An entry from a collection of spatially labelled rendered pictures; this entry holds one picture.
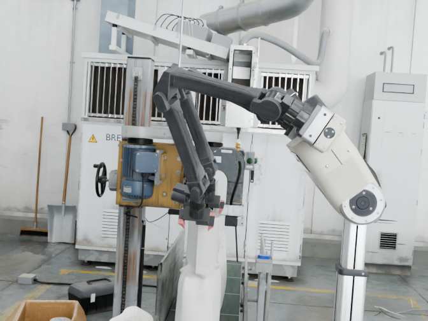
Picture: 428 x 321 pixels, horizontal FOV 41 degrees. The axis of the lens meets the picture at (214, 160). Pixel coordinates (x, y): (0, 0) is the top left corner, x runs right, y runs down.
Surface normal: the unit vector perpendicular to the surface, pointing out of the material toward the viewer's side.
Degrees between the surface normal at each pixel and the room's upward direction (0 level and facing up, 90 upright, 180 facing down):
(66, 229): 76
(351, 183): 115
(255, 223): 90
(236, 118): 90
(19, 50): 90
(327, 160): 90
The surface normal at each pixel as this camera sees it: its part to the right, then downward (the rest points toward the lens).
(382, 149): -0.05, 0.05
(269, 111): -0.37, 0.51
